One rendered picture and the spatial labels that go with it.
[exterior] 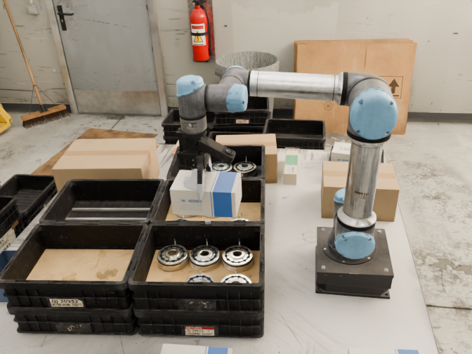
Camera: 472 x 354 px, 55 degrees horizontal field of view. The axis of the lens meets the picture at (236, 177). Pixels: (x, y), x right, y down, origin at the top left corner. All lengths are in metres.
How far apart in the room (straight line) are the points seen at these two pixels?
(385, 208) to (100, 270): 1.14
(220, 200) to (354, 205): 0.39
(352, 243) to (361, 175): 0.22
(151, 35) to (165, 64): 0.31
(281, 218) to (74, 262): 0.85
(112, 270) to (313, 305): 0.68
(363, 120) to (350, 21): 3.25
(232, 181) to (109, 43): 3.58
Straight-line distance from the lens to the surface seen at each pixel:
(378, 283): 1.63
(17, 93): 5.58
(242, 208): 1.82
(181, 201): 1.41
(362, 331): 1.56
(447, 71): 4.69
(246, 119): 3.34
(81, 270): 1.65
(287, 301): 1.62
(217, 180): 1.41
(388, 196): 1.96
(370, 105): 1.20
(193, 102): 1.27
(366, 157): 1.29
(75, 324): 1.59
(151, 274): 1.56
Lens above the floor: 1.86
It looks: 30 degrees down
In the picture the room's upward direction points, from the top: 3 degrees counter-clockwise
